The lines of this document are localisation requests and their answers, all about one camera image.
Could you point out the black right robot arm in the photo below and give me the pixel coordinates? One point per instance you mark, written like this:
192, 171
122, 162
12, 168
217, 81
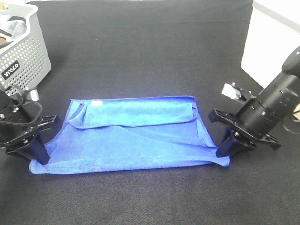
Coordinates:
282, 95

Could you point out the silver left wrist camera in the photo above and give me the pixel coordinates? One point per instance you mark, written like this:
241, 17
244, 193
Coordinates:
32, 95

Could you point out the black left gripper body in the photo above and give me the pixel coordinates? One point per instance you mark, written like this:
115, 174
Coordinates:
19, 123

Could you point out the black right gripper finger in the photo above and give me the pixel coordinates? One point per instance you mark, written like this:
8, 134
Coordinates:
231, 144

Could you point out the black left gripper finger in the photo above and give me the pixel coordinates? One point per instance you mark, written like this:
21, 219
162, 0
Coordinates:
38, 150

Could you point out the white plastic storage bin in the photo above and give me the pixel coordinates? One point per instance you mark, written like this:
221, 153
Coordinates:
273, 33

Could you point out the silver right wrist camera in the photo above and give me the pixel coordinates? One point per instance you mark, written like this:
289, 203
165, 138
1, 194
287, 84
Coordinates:
236, 93

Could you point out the grey towel in basket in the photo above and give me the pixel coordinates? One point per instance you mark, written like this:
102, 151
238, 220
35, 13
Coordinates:
12, 30

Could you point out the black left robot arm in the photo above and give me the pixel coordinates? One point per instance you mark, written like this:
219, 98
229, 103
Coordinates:
17, 98

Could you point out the grey perforated laundry basket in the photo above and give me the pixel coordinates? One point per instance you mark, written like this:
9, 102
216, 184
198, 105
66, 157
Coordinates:
25, 61

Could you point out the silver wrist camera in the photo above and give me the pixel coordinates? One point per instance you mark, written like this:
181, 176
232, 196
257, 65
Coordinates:
32, 95
236, 93

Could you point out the blue microfiber towel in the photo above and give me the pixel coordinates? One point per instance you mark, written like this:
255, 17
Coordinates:
101, 135

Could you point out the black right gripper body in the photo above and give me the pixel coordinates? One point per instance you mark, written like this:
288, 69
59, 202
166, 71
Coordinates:
252, 121

